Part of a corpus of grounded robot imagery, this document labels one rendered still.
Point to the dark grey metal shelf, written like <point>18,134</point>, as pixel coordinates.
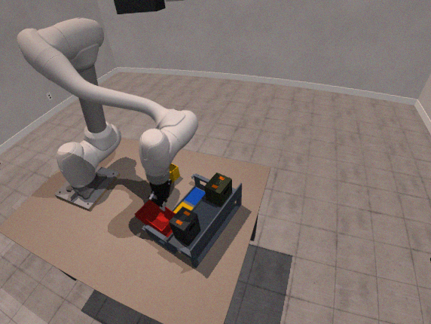
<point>212,221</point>

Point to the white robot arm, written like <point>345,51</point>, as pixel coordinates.
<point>78,40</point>

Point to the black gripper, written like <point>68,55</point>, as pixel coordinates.
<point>161,192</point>

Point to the red bin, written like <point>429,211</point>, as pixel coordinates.
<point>155,217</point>

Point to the yellow bin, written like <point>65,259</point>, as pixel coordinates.
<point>174,172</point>

